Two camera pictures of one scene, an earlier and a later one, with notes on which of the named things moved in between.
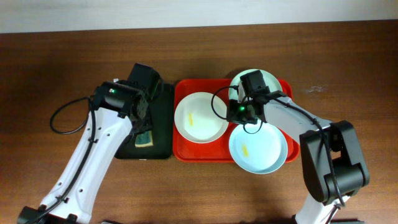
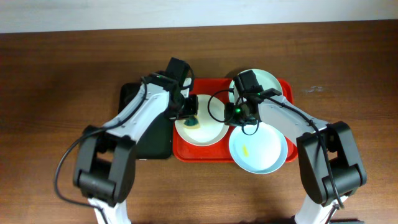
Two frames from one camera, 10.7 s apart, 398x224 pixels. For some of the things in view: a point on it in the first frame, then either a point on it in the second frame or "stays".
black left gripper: [148, 126] to [193, 109]
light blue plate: [258, 149] stays
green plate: [270, 79] stays
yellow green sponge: [144, 139] to [193, 123]
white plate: [201, 117] stays
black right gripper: [231, 115] stays
